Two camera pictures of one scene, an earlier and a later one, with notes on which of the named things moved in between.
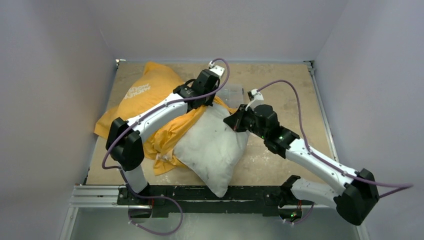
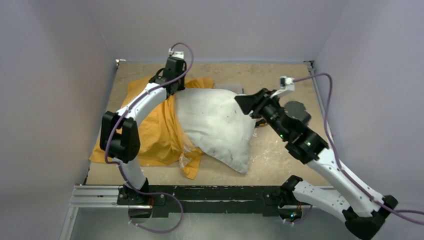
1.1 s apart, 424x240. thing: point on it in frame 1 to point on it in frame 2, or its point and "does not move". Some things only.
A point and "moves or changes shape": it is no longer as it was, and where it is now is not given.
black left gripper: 209,101 to 180,86
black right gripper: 241,119 to 259,103
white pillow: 213,148 moves or changes shape
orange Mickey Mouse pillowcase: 154,84 moves or changes shape
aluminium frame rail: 311,66 does not move
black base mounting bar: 195,201 does not move
